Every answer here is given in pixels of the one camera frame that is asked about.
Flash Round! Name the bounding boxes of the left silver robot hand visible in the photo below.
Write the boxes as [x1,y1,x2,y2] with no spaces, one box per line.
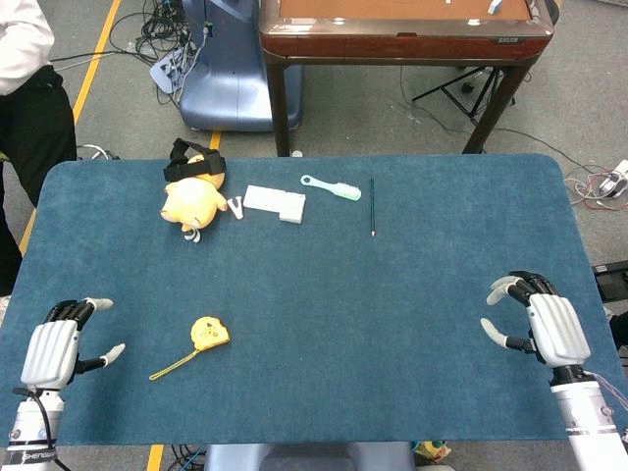
[20,296,127,392]

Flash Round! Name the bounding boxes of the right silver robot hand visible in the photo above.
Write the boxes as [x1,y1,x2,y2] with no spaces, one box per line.
[480,270,592,370]

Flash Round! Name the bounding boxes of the yellow tape measure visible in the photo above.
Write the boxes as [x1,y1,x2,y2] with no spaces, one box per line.
[148,316,232,382]

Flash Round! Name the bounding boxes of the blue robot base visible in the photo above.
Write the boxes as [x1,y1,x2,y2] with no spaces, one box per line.
[148,0,303,132]

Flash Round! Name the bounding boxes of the black box on floor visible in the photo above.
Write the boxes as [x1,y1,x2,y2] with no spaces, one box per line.
[591,260,628,303]

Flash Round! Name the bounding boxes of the white power strip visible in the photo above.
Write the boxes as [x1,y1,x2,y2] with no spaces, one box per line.
[598,159,628,199]

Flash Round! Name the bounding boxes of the yellow plush toy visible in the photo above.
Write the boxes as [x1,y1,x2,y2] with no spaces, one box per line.
[160,154,230,245]

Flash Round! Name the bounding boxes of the person in white shirt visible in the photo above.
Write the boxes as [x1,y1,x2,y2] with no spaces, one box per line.
[0,0,79,297]

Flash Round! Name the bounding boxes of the blue table cloth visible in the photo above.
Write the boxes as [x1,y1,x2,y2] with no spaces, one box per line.
[0,153,625,446]

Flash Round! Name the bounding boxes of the black tripod stand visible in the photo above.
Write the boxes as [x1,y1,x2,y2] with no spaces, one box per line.
[410,66,517,124]

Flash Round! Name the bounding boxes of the mint green brush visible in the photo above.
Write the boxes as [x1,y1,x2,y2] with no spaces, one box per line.
[299,174,363,202]

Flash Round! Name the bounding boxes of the white rectangular block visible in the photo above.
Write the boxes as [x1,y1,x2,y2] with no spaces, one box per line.
[242,183,307,225]

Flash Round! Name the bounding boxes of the grey robot torso base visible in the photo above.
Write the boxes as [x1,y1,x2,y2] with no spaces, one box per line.
[203,441,417,471]

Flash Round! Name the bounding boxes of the brown wooden table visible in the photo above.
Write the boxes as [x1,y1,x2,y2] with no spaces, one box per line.
[258,0,560,157]

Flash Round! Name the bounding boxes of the black strap headset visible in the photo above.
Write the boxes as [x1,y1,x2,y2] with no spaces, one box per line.
[163,137,227,183]

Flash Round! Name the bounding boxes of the tangled black cables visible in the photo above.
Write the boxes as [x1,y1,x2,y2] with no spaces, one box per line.
[108,0,207,107]

